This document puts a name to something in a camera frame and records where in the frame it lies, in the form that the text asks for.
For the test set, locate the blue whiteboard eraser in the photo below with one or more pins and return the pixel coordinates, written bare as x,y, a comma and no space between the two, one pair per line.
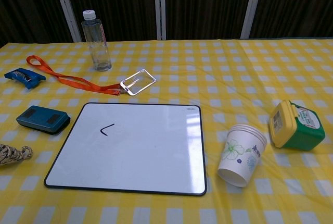
39,118

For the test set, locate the clear badge card holder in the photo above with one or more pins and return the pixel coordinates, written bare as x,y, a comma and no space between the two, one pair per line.
139,81

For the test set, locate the yellow white checked tablecloth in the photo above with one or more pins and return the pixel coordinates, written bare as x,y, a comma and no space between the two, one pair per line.
182,60

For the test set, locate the clear plastic water bottle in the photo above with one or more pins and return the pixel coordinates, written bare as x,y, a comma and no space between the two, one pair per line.
97,47

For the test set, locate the floral print paper cup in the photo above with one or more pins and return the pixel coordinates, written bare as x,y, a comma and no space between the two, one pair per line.
238,156

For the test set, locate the white paper cup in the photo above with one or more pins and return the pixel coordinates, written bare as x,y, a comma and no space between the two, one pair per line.
262,142
266,138

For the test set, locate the green box with yellow lid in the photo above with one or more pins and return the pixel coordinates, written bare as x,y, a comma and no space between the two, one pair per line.
299,133

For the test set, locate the blue snack packet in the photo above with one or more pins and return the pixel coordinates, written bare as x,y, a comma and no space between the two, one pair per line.
23,77

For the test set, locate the white dry-erase board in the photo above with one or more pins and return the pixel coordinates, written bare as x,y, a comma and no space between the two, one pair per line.
145,151

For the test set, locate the white metal post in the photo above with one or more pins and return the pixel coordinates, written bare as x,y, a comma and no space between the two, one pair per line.
159,5
67,7
251,5

